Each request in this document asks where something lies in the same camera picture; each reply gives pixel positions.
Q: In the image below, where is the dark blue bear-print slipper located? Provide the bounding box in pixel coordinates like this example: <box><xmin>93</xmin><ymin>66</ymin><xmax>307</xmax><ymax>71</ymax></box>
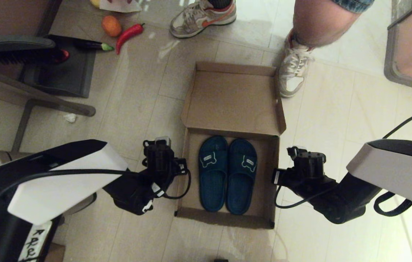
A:
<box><xmin>226</xmin><ymin>138</ymin><xmax>258</xmax><ymax>215</ymax></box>
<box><xmin>198</xmin><ymin>136</ymin><xmax>229</xmax><ymax>213</ymax></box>

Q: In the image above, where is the brown cardboard shoe box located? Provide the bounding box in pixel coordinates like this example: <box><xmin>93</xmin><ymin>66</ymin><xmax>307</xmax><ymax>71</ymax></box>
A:
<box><xmin>175</xmin><ymin>61</ymin><xmax>287</xmax><ymax>230</ymax></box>

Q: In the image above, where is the white and beige sneaker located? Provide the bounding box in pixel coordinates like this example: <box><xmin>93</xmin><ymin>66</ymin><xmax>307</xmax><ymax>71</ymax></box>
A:
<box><xmin>278</xmin><ymin>29</ymin><xmax>316</xmax><ymax>98</ymax></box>

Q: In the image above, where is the dark grey dustpan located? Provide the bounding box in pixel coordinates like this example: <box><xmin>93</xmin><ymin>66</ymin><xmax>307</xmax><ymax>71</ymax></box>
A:
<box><xmin>19</xmin><ymin>33</ymin><xmax>96</xmax><ymax>98</ymax></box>

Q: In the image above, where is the red toy chili pepper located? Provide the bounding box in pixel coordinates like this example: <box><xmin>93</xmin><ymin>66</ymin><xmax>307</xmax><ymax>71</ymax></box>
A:
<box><xmin>116</xmin><ymin>23</ymin><xmax>144</xmax><ymax>55</ymax></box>

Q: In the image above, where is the purple toy eggplant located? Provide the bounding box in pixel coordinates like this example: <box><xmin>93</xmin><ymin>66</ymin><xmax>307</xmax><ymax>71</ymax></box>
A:
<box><xmin>72</xmin><ymin>39</ymin><xmax>115</xmax><ymax>51</ymax></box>

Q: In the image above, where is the orange toy fruit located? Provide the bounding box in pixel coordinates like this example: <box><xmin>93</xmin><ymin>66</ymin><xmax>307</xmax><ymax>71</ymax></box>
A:
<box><xmin>101</xmin><ymin>15</ymin><xmax>122</xmax><ymax>37</ymax></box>

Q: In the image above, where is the grey and orange sneaker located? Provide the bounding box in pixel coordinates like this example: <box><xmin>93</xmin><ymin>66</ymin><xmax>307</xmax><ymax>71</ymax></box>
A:
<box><xmin>170</xmin><ymin>0</ymin><xmax>237</xmax><ymax>39</ymax></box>

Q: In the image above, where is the person's bare lower leg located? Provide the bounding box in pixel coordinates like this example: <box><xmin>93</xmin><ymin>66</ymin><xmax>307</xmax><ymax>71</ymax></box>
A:
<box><xmin>293</xmin><ymin>0</ymin><xmax>365</xmax><ymax>48</ymax></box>

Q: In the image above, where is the brown plastic trash bin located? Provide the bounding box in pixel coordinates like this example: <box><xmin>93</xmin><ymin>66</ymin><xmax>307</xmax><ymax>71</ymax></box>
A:
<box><xmin>0</xmin><ymin>150</ymin><xmax>97</xmax><ymax>219</ymax></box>

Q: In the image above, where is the white paper sheet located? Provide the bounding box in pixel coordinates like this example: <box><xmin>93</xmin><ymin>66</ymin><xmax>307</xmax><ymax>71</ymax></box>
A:
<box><xmin>99</xmin><ymin>0</ymin><xmax>143</xmax><ymax>13</ymax></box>

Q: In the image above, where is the person's dark sock ankle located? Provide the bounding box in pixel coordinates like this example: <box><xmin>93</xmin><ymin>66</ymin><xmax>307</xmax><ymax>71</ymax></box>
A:
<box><xmin>209</xmin><ymin>0</ymin><xmax>234</xmax><ymax>9</ymax></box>

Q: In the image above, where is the blue denim shorts hem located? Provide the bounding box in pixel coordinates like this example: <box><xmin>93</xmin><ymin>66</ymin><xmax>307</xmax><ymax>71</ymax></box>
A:
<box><xmin>332</xmin><ymin>0</ymin><xmax>376</xmax><ymax>13</ymax></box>

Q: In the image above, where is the dark grey broom brush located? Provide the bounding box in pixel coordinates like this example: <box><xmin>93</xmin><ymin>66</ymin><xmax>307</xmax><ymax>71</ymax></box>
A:
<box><xmin>0</xmin><ymin>20</ymin><xmax>63</xmax><ymax>67</ymax></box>

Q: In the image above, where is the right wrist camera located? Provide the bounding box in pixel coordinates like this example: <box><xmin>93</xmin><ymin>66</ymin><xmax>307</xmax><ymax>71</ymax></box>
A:
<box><xmin>287</xmin><ymin>146</ymin><xmax>306</xmax><ymax>158</ymax></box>

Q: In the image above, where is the black corrugated cable loop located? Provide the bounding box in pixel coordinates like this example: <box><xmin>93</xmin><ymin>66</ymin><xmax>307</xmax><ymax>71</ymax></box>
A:
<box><xmin>373</xmin><ymin>192</ymin><xmax>412</xmax><ymax>217</ymax></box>

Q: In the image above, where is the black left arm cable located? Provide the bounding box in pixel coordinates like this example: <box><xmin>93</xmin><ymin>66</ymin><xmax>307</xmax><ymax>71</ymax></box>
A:
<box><xmin>0</xmin><ymin>160</ymin><xmax>192</xmax><ymax>255</ymax></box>

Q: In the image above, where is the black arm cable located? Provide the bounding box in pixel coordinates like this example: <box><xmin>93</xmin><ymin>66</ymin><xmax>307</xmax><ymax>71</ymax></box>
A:
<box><xmin>274</xmin><ymin>107</ymin><xmax>412</xmax><ymax>210</ymax></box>
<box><xmin>0</xmin><ymin>160</ymin><xmax>192</xmax><ymax>255</ymax></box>

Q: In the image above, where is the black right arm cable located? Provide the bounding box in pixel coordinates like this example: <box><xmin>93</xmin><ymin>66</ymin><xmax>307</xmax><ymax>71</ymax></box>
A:
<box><xmin>274</xmin><ymin>107</ymin><xmax>412</xmax><ymax>210</ymax></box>

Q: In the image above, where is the brown metal chair frame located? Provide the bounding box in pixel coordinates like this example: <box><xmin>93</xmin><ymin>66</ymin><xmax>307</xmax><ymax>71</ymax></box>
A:
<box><xmin>0</xmin><ymin>63</ymin><xmax>96</xmax><ymax>152</ymax></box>

